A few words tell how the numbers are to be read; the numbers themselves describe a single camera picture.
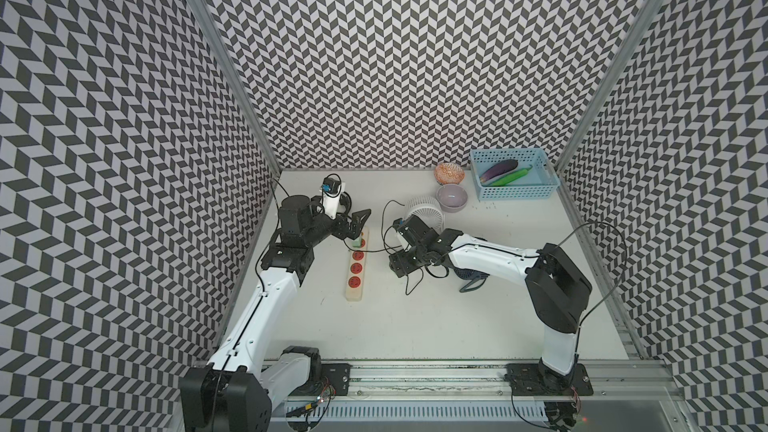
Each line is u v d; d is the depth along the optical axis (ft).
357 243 3.00
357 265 2.97
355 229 2.27
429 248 2.18
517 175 3.68
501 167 3.77
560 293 1.57
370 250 3.07
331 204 2.18
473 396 2.36
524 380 2.38
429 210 3.07
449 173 3.79
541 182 3.69
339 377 2.37
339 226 2.23
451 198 3.49
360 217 2.27
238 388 1.21
